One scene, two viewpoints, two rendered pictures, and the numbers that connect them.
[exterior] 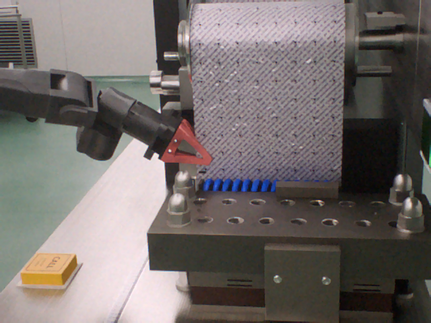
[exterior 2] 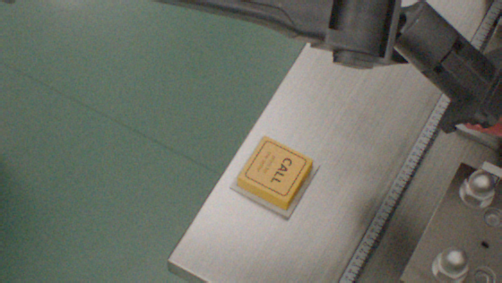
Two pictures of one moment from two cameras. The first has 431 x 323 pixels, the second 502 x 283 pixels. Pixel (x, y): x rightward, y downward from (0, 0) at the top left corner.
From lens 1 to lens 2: 75 cm
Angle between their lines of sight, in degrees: 44
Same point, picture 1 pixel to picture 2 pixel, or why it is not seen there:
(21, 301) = (232, 224)
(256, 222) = not seen: outside the picture
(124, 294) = (358, 262)
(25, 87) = (291, 21)
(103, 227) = (364, 77)
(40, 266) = (263, 173)
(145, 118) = (458, 81)
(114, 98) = (422, 40)
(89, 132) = not seen: hidden behind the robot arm
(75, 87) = (367, 24)
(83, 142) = not seen: hidden behind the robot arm
